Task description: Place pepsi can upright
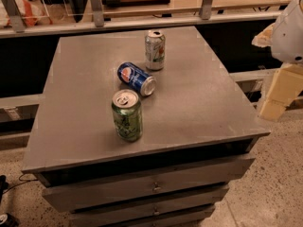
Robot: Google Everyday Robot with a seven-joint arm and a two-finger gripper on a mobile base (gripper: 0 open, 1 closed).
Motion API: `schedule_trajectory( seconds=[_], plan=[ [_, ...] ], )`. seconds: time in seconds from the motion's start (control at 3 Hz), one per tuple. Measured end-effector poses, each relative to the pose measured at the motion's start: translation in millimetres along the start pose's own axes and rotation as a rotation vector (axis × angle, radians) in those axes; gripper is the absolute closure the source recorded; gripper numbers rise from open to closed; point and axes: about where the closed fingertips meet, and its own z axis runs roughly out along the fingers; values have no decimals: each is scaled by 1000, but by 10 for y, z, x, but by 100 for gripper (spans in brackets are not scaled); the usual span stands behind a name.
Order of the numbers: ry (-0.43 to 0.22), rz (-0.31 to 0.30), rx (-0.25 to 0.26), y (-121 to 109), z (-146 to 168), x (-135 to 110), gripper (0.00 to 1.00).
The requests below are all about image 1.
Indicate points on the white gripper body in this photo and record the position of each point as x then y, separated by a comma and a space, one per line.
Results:
289, 37

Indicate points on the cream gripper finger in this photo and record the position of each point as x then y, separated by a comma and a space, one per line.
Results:
286, 86
264, 38

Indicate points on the blue pepsi can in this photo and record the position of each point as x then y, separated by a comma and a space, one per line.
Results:
136, 78

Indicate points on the white soda can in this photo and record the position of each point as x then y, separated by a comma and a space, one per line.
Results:
155, 49

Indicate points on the green soda can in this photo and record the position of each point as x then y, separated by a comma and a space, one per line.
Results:
127, 114

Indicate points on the grey drawer cabinet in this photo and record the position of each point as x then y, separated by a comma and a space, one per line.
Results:
115, 145

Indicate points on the dark wooden bar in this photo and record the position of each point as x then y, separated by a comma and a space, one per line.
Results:
123, 3

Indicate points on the top drawer knob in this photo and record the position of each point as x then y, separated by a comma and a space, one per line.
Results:
156, 187

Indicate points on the drawer knob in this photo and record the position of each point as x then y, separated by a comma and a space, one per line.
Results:
156, 187
155, 211

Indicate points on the middle drawer knob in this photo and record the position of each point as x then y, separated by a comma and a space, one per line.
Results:
155, 211

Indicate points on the orange white bag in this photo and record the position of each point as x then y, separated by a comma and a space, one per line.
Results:
31, 14

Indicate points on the black object floor corner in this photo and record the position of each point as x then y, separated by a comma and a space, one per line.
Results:
7, 220

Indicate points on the metal railing post right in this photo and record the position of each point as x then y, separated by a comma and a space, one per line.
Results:
205, 9

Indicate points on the metal railing post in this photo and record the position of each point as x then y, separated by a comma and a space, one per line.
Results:
205, 9
14, 14
97, 13

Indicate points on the metal railing post middle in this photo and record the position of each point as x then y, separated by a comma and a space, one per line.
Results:
97, 13

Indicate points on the metal railing post left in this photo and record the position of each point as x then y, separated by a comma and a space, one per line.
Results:
14, 14

